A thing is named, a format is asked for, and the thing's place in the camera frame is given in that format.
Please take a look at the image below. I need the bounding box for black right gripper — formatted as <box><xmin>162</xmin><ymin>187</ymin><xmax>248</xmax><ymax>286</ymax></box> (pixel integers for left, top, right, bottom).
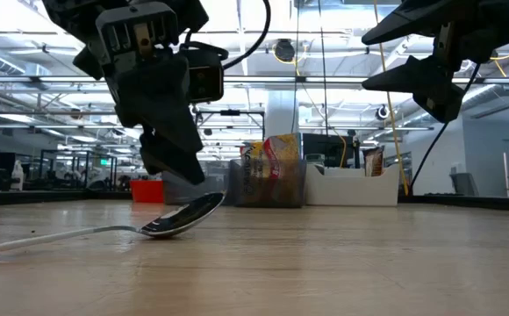
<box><xmin>362</xmin><ymin>0</ymin><xmax>509</xmax><ymax>124</ymax></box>

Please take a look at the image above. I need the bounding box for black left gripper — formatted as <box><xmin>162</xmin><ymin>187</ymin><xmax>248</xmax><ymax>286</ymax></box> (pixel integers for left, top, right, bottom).
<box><xmin>43</xmin><ymin>0</ymin><xmax>211</xmax><ymax>154</ymax></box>

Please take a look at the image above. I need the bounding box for blue yellow ramen packet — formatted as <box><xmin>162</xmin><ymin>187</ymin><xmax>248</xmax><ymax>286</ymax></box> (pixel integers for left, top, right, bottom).
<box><xmin>240</xmin><ymin>133</ymin><xmax>303</xmax><ymax>207</ymax></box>

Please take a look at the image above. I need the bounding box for brown snack sachet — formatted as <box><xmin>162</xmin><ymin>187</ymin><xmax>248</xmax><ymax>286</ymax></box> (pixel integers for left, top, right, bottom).
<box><xmin>362</xmin><ymin>146</ymin><xmax>386</xmax><ymax>177</ymax></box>

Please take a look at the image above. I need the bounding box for white plastic bin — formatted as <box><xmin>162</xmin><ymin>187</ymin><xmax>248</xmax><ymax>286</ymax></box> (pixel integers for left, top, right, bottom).
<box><xmin>302</xmin><ymin>162</ymin><xmax>402</xmax><ymax>208</ymax></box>

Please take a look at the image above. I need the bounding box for grey translucent plastic bin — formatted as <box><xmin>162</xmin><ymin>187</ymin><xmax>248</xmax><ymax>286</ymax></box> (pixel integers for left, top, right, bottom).
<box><xmin>161</xmin><ymin>169</ymin><xmax>233</xmax><ymax>206</ymax></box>
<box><xmin>228</xmin><ymin>157</ymin><xmax>307</xmax><ymax>209</ymax></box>

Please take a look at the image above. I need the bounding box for white building column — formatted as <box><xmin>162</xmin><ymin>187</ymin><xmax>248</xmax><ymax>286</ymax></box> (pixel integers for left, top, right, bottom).
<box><xmin>265</xmin><ymin>90</ymin><xmax>300</xmax><ymax>142</ymax></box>

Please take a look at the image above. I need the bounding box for grey waste bin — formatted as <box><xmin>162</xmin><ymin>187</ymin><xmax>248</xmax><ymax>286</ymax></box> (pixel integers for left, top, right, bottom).
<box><xmin>450</xmin><ymin>172</ymin><xmax>479</xmax><ymax>197</ymax></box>

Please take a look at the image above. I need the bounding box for black monitor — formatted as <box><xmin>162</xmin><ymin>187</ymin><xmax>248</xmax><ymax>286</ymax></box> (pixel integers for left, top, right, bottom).
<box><xmin>302</xmin><ymin>133</ymin><xmax>355</xmax><ymax>169</ymax></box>

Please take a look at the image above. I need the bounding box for person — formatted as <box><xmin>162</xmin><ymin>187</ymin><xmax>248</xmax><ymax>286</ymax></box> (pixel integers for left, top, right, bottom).
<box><xmin>11</xmin><ymin>158</ymin><xmax>25</xmax><ymax>192</ymax></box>

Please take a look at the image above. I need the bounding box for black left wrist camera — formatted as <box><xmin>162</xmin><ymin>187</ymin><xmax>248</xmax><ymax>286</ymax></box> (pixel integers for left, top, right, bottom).
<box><xmin>179</xmin><ymin>41</ymin><xmax>230</xmax><ymax>104</ymax></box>

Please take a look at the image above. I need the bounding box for silver spoon orange handle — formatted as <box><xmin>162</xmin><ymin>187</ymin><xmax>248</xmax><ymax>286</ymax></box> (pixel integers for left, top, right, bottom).
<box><xmin>0</xmin><ymin>191</ymin><xmax>227</xmax><ymax>260</ymax></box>

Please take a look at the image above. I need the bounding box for black camera stand frame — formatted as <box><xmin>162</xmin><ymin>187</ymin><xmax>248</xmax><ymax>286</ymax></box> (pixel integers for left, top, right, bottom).
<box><xmin>195</xmin><ymin>108</ymin><xmax>267</xmax><ymax>141</ymax></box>

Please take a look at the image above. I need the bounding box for yellow cable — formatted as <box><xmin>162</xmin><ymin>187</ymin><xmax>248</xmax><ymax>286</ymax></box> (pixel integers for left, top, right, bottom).
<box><xmin>372</xmin><ymin>0</ymin><xmax>412</xmax><ymax>198</ymax></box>

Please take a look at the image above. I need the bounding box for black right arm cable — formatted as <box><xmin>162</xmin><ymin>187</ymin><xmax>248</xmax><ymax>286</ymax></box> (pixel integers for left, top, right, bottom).
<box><xmin>407</xmin><ymin>63</ymin><xmax>482</xmax><ymax>194</ymax></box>

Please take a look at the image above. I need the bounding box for black aluminium table frame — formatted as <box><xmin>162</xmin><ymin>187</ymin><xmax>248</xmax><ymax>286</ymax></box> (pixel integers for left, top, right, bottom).
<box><xmin>0</xmin><ymin>188</ymin><xmax>509</xmax><ymax>212</ymax></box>

